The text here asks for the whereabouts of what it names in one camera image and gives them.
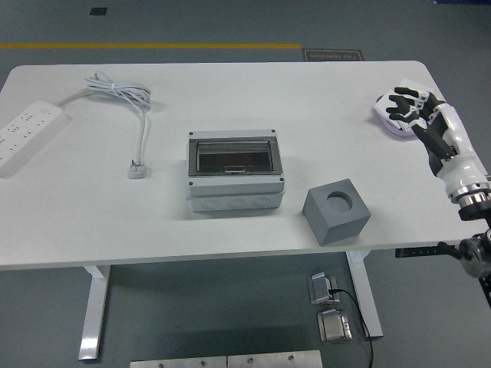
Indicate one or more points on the robot right hand white shell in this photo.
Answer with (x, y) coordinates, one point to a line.
(456, 153)

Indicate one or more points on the transparent hinged box lid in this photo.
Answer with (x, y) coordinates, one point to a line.
(234, 157)

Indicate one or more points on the grey plastic enclosure box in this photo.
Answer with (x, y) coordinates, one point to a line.
(234, 191)

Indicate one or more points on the silver floor socket box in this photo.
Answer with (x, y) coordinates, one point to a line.
(333, 326)
(320, 287)

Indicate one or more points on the white printed socket panel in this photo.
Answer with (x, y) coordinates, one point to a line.
(404, 126)

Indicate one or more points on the purple plastic tray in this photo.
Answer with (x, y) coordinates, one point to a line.
(401, 135)

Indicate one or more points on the grey cube holder block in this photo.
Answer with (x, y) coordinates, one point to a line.
(333, 226)

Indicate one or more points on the dark floor sign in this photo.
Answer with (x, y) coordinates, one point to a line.
(333, 55)

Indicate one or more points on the white table leg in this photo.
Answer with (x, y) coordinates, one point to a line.
(368, 299)
(94, 314)

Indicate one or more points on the grey metal plate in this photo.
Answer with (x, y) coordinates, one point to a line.
(274, 359)
(176, 362)

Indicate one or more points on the yellow floor tape line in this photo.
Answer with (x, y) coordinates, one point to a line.
(153, 46)

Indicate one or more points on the black square floor hatch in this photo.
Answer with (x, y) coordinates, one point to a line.
(98, 11)

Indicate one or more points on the white power strip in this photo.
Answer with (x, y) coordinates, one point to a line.
(27, 130)

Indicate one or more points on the white square switch plate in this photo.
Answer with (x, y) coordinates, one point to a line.
(381, 109)

